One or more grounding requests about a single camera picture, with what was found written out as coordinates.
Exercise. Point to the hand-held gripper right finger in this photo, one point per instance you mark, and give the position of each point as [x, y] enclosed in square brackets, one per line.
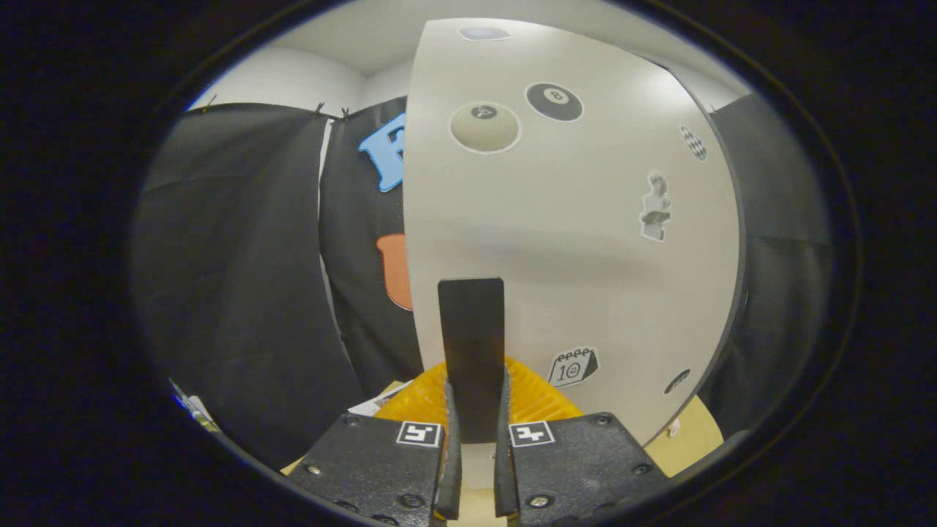
[504, 468]

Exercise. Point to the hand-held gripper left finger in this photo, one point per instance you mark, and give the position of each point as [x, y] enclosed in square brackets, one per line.
[452, 468]

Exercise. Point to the white shoe cabinet door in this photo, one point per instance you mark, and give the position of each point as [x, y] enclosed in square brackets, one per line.
[571, 256]

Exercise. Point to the small pink toy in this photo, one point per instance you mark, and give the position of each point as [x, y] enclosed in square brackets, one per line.
[673, 427]

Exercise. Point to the blue and white object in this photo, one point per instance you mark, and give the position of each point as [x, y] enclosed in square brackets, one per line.
[192, 406]

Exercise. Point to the black backdrop cloth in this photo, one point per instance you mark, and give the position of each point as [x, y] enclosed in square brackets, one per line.
[234, 293]

